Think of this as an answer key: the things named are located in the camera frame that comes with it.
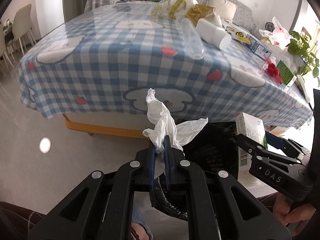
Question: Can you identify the clear plastic tube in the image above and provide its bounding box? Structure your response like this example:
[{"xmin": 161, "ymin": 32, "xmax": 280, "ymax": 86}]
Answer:
[{"xmin": 181, "ymin": 18, "xmax": 204, "ymax": 60}]

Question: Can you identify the gold foil package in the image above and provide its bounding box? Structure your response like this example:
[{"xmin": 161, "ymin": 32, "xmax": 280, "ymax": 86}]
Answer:
[{"xmin": 185, "ymin": 4, "xmax": 215, "ymax": 26}]

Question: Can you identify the black lined trash bin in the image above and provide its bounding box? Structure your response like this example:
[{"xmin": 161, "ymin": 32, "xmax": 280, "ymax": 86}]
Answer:
[{"xmin": 149, "ymin": 121, "xmax": 239, "ymax": 221}]

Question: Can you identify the person's right hand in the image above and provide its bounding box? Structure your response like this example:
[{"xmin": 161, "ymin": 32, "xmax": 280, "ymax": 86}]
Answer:
[{"xmin": 273, "ymin": 193, "xmax": 316, "ymax": 227}]

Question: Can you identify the beige dining chair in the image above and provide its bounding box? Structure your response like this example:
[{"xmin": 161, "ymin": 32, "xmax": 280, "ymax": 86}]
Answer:
[
  {"xmin": 12, "ymin": 4, "xmax": 36, "ymax": 55},
  {"xmin": 0, "ymin": 24, "xmax": 15, "ymax": 69}
]

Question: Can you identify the potted green plant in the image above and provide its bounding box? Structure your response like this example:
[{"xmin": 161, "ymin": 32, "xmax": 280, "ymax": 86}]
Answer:
[{"xmin": 286, "ymin": 30, "xmax": 319, "ymax": 86}]

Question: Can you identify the blue fuzzy slipper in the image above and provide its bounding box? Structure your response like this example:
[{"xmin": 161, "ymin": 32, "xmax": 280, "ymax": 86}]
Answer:
[{"xmin": 131, "ymin": 207, "xmax": 153, "ymax": 240}]

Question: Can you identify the clear bag yellow ribbon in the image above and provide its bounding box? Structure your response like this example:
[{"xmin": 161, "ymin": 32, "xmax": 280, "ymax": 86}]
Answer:
[{"xmin": 151, "ymin": 0, "xmax": 197, "ymax": 20}]

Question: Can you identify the white tissue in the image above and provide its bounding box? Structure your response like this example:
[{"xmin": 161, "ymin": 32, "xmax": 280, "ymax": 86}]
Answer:
[{"xmin": 142, "ymin": 88, "xmax": 208, "ymax": 178}]

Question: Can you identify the white green medicine box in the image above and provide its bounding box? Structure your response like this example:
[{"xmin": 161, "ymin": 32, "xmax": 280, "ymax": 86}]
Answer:
[{"xmin": 235, "ymin": 113, "xmax": 267, "ymax": 172}]

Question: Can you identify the blue milk carton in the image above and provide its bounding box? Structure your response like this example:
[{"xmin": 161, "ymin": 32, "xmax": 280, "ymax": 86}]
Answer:
[{"xmin": 248, "ymin": 35, "xmax": 271, "ymax": 60}]

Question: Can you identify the white pill bottle green label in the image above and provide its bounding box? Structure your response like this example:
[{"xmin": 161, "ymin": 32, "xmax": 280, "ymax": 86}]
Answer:
[{"xmin": 196, "ymin": 18, "xmax": 232, "ymax": 50}]

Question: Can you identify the white red plastic bag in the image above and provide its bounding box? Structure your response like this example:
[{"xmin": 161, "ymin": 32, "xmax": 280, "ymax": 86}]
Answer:
[{"xmin": 259, "ymin": 17, "xmax": 293, "ymax": 50}]

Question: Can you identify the yellow white snack wrapper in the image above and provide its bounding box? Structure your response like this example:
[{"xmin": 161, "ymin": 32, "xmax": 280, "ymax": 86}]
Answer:
[{"xmin": 226, "ymin": 25, "xmax": 251, "ymax": 44}]

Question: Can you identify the beige cushion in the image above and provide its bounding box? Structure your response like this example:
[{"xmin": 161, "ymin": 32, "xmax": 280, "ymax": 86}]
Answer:
[{"xmin": 206, "ymin": 0, "xmax": 238, "ymax": 22}]

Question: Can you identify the blue checkered bear tablecloth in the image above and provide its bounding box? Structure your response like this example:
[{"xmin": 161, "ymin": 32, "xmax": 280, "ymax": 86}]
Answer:
[{"xmin": 19, "ymin": 3, "xmax": 313, "ymax": 128}]

